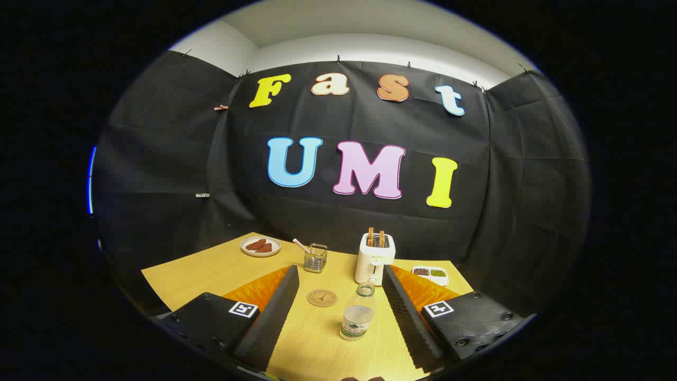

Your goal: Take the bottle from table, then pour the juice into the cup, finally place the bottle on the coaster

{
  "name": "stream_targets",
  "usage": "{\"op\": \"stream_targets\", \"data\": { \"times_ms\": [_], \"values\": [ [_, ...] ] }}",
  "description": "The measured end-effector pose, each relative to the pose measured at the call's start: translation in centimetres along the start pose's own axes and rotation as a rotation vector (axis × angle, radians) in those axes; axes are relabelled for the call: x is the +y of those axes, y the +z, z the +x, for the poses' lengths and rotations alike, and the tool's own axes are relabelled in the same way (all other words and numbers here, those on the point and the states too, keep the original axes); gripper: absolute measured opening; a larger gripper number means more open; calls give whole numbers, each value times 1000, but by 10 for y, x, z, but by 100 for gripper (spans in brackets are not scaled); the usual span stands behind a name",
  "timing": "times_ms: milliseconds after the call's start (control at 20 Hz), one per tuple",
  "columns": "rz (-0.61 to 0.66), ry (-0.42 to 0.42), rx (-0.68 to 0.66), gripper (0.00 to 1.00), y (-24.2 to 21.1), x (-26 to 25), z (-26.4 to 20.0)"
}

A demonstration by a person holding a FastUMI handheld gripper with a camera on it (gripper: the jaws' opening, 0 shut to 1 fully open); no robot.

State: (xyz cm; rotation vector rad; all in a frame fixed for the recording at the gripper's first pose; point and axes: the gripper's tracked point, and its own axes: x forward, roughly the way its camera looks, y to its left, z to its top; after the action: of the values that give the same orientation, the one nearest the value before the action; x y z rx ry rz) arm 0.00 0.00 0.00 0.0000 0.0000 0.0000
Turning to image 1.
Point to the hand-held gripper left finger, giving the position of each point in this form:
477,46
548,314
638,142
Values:
270,328

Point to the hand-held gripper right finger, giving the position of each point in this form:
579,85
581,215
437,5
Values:
407,323

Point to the clear plastic juice bottle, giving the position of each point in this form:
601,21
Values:
358,317

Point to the round cork coaster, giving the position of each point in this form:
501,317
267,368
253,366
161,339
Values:
321,298

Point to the white divided bean dish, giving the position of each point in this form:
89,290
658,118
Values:
430,279

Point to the white toaster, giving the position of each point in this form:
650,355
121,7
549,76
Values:
373,264

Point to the round white plate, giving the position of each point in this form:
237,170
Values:
248,252

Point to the wooden table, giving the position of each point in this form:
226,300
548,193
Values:
211,275

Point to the brown sausage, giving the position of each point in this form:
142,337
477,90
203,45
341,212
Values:
255,244
264,247

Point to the red striped paper straw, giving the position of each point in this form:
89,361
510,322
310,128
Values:
299,243

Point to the black backdrop cloth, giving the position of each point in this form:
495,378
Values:
370,121

